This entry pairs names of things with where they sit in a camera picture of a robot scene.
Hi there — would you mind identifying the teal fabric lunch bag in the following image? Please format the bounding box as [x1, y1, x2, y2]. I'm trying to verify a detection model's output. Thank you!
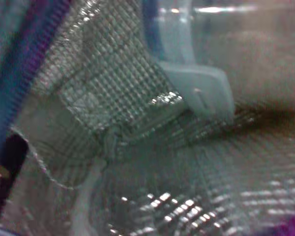
[0, 0, 295, 236]

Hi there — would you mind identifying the clear container with blue lid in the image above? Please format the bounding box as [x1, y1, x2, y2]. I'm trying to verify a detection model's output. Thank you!
[142, 0, 295, 123]

